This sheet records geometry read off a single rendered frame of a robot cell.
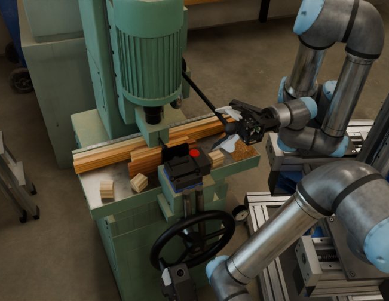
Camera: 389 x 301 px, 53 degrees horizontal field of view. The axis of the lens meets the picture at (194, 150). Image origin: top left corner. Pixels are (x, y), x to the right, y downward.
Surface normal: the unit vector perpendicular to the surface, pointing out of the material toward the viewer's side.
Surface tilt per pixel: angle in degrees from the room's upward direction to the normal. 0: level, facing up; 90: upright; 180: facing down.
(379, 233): 53
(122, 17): 90
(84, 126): 0
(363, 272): 0
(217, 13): 90
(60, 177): 0
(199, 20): 90
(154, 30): 90
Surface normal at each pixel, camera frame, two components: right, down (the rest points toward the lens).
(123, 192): 0.04, -0.69
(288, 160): 0.08, 0.72
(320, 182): -0.84, -0.21
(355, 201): -0.68, -0.26
